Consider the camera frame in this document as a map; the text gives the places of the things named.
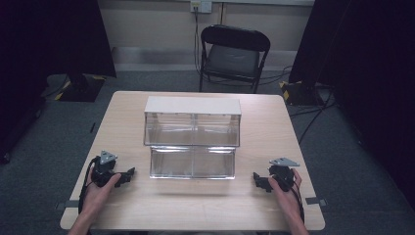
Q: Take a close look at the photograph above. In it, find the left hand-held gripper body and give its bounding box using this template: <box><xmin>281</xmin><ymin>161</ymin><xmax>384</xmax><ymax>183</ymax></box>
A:
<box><xmin>90</xmin><ymin>150</ymin><xmax>122</xmax><ymax>188</ymax></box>

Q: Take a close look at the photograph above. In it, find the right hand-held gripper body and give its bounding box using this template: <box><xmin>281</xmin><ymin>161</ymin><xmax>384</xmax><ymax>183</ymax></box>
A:
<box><xmin>267</xmin><ymin>157</ymin><xmax>300</xmax><ymax>193</ymax></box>

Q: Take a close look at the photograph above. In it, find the person's left hand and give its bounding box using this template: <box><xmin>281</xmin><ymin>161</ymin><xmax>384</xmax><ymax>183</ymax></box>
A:
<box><xmin>79</xmin><ymin>163</ymin><xmax>122</xmax><ymax>217</ymax></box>

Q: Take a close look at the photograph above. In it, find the person's right hand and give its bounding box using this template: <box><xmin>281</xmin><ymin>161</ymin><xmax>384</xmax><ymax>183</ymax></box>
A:
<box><xmin>267</xmin><ymin>167</ymin><xmax>303</xmax><ymax>219</ymax></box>

